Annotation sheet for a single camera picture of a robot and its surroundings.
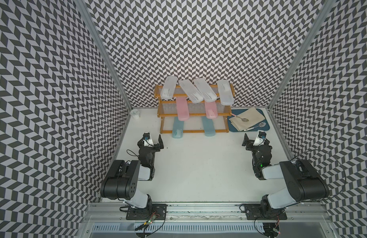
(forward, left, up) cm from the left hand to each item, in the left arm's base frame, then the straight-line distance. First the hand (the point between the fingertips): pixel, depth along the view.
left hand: (152, 136), depth 90 cm
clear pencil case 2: (+15, -25, +20) cm, 36 cm away
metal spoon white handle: (+14, -74, -7) cm, 75 cm away
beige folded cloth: (+24, -71, -9) cm, 76 cm away
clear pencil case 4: (+17, -45, +19) cm, 52 cm away
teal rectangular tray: (+26, -60, -6) cm, 65 cm away
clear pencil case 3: (+17, -34, +20) cm, 42 cm away
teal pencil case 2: (+10, -37, -7) cm, 38 cm away
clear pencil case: (+23, -10, +19) cm, 32 cm away
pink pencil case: (+17, -18, +7) cm, 26 cm away
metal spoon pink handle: (+21, -63, -9) cm, 67 cm away
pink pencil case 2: (+15, -37, +7) cm, 41 cm away
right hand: (-1, -62, 0) cm, 62 cm away
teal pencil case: (+10, -15, -6) cm, 19 cm away
